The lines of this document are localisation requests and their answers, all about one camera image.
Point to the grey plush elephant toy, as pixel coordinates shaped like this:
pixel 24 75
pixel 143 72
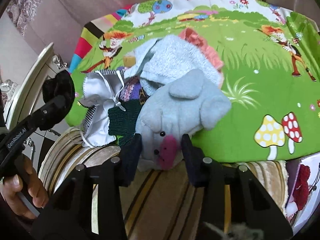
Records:
pixel 184 106

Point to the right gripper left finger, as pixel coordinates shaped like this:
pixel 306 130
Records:
pixel 87 204

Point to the white checkered drawstring bag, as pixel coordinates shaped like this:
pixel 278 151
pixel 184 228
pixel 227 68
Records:
pixel 100 92

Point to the dark green knitted cloth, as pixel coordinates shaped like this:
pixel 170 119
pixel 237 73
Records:
pixel 123 123

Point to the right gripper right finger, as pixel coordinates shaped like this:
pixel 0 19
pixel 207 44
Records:
pixel 235 204

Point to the pink embroidered towel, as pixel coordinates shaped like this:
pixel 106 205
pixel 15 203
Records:
pixel 201 43

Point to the red fluffy sock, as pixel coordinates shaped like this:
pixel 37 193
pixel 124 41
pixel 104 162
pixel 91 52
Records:
pixel 301 191

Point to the white ornate cabinet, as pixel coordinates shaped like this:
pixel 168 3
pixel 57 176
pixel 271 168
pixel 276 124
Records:
pixel 27 98

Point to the colourful cartoon play mat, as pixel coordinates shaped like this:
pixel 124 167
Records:
pixel 271 69

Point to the purple storage box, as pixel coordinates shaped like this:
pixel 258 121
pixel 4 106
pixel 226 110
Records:
pixel 298 219

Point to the purple knitted sock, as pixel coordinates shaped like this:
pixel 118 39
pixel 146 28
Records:
pixel 133 90

